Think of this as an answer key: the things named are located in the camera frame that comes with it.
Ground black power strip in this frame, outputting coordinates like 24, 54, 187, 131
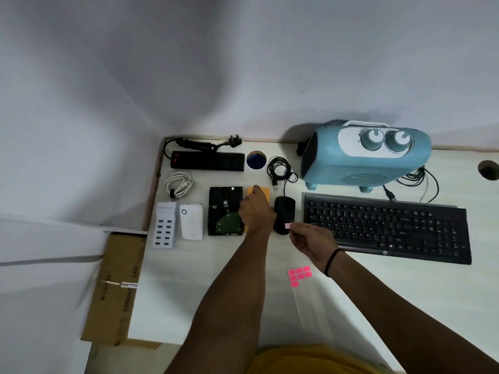
170, 150, 246, 172

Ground person's left hand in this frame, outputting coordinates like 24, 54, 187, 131
238, 185, 277, 234

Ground black computer mouse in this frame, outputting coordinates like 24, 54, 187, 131
273, 196, 296, 236

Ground black heater power cable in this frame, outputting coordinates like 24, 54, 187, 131
394, 166, 440, 204

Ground blue fan heater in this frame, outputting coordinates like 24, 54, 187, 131
297, 120, 432, 193

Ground black hard disk drive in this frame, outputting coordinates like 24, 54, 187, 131
207, 186, 245, 237

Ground yellow clothing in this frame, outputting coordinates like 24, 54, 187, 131
246, 344, 394, 374

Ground black wristband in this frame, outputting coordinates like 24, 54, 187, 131
324, 248, 345, 278

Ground person's right hand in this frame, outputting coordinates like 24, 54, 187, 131
289, 221, 340, 275

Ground white coiled cable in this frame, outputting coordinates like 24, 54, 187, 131
164, 172, 194, 199

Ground black power strip cable plug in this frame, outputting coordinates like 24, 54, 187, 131
163, 135, 243, 160

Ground white plug-in network adapter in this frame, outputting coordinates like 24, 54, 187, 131
179, 203, 204, 241

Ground clear sheet of pink stickers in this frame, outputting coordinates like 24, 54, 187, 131
287, 265, 334, 341

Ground person's right forearm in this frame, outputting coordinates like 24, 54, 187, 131
324, 250, 499, 374

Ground black computer keyboard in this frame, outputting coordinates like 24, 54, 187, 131
302, 192, 472, 266

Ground white multiport charging hub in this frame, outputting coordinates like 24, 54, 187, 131
152, 202, 177, 249

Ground brown cardboard box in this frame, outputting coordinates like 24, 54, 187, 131
80, 233, 162, 350

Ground person's left forearm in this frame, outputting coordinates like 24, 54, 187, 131
164, 226, 275, 374

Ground black coiled mouse cable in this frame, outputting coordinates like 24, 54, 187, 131
267, 156, 299, 197

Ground orange rectangular block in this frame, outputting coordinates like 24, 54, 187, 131
244, 186, 271, 234

